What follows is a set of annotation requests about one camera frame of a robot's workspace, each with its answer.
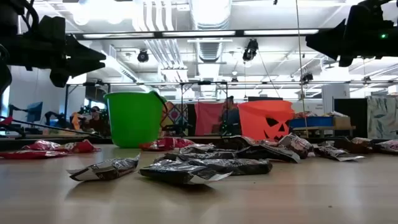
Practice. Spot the black hanging camera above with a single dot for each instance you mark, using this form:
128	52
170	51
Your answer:
143	56
307	77
250	49

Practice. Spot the silver ventilation duct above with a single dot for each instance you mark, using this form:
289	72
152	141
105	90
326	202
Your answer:
210	49

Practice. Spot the patterned hanging cloth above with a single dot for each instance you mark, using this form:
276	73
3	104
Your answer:
174	113

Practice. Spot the person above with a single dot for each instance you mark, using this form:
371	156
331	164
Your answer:
95	123
230	118

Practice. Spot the red Skittles pack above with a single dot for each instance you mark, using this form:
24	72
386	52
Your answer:
82	146
31	154
155	144
46	145
183	142

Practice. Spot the red hanging cloth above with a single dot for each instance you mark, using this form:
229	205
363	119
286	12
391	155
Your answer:
206	119

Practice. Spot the green plastic bucket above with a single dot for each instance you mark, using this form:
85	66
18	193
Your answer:
133	121

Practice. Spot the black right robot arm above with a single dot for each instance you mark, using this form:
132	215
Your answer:
390	43

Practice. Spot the black room panel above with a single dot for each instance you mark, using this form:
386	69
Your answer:
354	115

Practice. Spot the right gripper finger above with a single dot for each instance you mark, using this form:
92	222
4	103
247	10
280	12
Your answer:
332	49
332	35

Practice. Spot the white cabinet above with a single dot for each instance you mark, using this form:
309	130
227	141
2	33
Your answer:
335	93

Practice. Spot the brown cardboard box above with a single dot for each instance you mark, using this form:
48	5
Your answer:
341	122

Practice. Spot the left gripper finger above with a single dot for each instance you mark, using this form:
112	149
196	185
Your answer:
79	53
81	68

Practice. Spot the black overhead light bar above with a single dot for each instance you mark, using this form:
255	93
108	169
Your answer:
239	32

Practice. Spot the orange pumpkin bucket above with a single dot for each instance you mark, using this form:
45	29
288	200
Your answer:
258	118

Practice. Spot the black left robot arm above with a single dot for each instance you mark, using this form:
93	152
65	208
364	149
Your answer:
7	15

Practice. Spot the blue plastic bin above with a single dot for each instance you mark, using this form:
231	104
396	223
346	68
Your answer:
311	122

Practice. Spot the dark computer monitor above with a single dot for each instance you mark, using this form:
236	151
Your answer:
35	112

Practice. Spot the leaf patterned curtain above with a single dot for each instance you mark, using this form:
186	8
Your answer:
382	116

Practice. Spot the dark Hershey's bar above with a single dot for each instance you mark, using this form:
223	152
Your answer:
236	166
180	173
202	155
197	148
335	152
267	152
105	169

